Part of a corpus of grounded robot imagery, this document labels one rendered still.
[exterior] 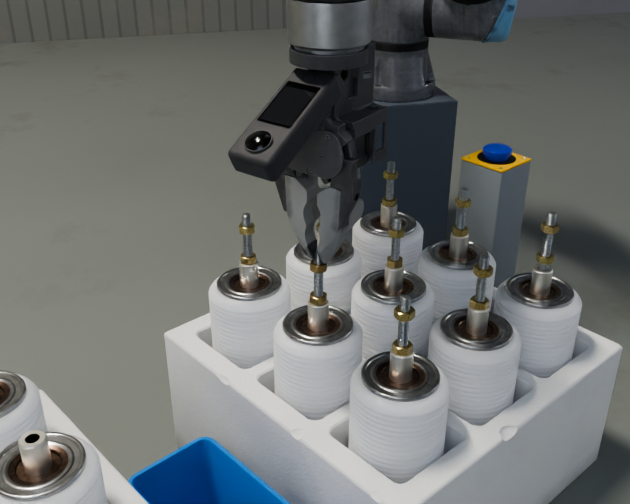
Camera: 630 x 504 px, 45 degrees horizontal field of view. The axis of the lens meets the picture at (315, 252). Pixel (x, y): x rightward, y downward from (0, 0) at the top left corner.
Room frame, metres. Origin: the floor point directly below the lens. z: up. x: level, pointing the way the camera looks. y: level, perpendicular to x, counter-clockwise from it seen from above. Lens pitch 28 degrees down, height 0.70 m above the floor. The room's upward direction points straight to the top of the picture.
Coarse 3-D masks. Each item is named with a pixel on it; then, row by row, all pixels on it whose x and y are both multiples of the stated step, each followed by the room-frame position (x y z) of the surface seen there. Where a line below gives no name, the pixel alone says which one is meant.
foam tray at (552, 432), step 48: (192, 336) 0.76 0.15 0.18; (576, 336) 0.76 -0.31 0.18; (192, 384) 0.72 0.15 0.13; (240, 384) 0.66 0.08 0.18; (528, 384) 0.67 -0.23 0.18; (576, 384) 0.67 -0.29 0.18; (192, 432) 0.73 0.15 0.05; (240, 432) 0.65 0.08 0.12; (288, 432) 0.59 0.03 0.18; (336, 432) 0.60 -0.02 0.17; (480, 432) 0.59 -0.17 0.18; (528, 432) 0.61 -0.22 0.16; (576, 432) 0.68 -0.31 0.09; (288, 480) 0.59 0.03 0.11; (336, 480) 0.54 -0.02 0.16; (384, 480) 0.52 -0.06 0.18; (432, 480) 0.52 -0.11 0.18; (480, 480) 0.56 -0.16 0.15; (528, 480) 0.62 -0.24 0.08
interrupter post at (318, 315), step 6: (312, 306) 0.66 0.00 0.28; (318, 306) 0.66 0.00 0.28; (324, 306) 0.66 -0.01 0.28; (312, 312) 0.66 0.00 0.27; (318, 312) 0.66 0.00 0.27; (324, 312) 0.66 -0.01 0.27; (312, 318) 0.66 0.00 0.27; (318, 318) 0.66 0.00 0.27; (324, 318) 0.66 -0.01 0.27; (312, 324) 0.66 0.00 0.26; (318, 324) 0.66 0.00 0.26; (324, 324) 0.66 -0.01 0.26; (312, 330) 0.66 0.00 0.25; (318, 330) 0.66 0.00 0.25
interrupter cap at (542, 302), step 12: (516, 276) 0.77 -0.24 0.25; (528, 276) 0.77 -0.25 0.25; (552, 276) 0.77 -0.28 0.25; (516, 288) 0.74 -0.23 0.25; (528, 288) 0.75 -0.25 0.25; (552, 288) 0.75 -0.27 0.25; (564, 288) 0.75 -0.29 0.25; (516, 300) 0.72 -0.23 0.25; (528, 300) 0.72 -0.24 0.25; (540, 300) 0.72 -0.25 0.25; (552, 300) 0.72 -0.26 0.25; (564, 300) 0.72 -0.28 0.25
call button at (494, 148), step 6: (492, 144) 1.01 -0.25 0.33; (498, 144) 1.01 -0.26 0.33; (504, 144) 1.01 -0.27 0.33; (486, 150) 0.99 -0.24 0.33; (492, 150) 0.99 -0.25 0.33; (498, 150) 0.99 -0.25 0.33; (504, 150) 0.99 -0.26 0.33; (510, 150) 0.99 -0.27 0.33; (486, 156) 1.00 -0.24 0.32; (492, 156) 0.98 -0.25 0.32; (498, 156) 0.98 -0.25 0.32; (504, 156) 0.98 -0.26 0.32
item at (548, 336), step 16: (496, 304) 0.75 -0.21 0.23; (512, 304) 0.72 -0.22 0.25; (576, 304) 0.72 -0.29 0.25; (512, 320) 0.71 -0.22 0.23; (528, 320) 0.70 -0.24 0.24; (544, 320) 0.70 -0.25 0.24; (560, 320) 0.70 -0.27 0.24; (576, 320) 0.71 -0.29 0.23; (528, 336) 0.70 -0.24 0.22; (544, 336) 0.70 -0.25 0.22; (560, 336) 0.70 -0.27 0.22; (528, 352) 0.70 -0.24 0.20; (544, 352) 0.70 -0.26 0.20; (560, 352) 0.70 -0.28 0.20; (528, 368) 0.70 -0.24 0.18; (544, 368) 0.70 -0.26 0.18; (560, 368) 0.70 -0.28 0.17
